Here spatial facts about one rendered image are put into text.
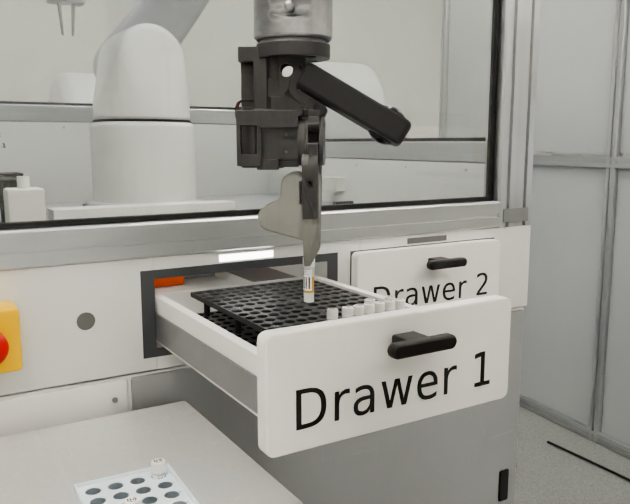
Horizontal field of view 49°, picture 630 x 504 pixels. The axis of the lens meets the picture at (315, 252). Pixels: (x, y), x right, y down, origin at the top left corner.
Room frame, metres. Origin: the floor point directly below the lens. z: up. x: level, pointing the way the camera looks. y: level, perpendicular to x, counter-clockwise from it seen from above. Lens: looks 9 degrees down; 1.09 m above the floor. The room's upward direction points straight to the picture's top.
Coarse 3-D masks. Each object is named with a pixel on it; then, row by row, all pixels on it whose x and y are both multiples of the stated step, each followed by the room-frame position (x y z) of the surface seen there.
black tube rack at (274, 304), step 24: (240, 288) 0.90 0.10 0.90; (264, 288) 0.89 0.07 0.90; (288, 288) 0.89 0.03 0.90; (336, 288) 0.89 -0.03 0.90; (216, 312) 0.88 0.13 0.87; (240, 312) 0.76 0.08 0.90; (264, 312) 0.77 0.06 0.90; (288, 312) 0.76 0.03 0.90; (312, 312) 0.76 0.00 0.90; (240, 336) 0.77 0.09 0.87
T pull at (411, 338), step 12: (396, 336) 0.63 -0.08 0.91; (408, 336) 0.62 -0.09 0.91; (420, 336) 0.62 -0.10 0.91; (432, 336) 0.62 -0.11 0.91; (444, 336) 0.62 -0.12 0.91; (396, 348) 0.59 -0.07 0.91; (408, 348) 0.60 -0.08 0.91; (420, 348) 0.60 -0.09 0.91; (432, 348) 0.61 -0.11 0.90; (444, 348) 0.62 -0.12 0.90
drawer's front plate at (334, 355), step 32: (352, 320) 0.62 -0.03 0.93; (384, 320) 0.63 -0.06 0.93; (416, 320) 0.65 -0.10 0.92; (448, 320) 0.67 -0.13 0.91; (480, 320) 0.69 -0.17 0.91; (288, 352) 0.58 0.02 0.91; (320, 352) 0.59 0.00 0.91; (352, 352) 0.61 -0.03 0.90; (384, 352) 0.63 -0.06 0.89; (448, 352) 0.67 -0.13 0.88; (288, 384) 0.57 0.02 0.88; (320, 384) 0.59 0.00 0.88; (352, 384) 0.61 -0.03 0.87; (416, 384) 0.65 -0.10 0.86; (448, 384) 0.67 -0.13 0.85; (288, 416) 0.57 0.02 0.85; (352, 416) 0.61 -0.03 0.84; (384, 416) 0.63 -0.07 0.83; (416, 416) 0.65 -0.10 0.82; (288, 448) 0.57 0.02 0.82
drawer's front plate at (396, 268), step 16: (480, 240) 1.14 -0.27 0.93; (496, 240) 1.15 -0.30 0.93; (352, 256) 1.01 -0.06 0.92; (368, 256) 1.01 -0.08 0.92; (384, 256) 1.03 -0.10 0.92; (400, 256) 1.04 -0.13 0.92; (416, 256) 1.06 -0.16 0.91; (432, 256) 1.07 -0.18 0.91; (448, 256) 1.09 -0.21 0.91; (464, 256) 1.11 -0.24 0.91; (480, 256) 1.13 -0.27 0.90; (496, 256) 1.15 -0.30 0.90; (352, 272) 1.01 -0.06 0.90; (368, 272) 1.01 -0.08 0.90; (384, 272) 1.03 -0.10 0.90; (400, 272) 1.04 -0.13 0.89; (416, 272) 1.06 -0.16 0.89; (432, 272) 1.07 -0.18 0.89; (448, 272) 1.09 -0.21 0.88; (464, 272) 1.11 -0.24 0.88; (480, 272) 1.13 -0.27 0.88; (496, 272) 1.15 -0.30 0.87; (368, 288) 1.01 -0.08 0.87; (400, 288) 1.04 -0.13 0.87; (416, 288) 1.06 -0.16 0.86; (448, 288) 1.09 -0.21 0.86; (464, 288) 1.11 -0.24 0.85; (496, 288) 1.15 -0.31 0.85; (432, 304) 1.08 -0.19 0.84
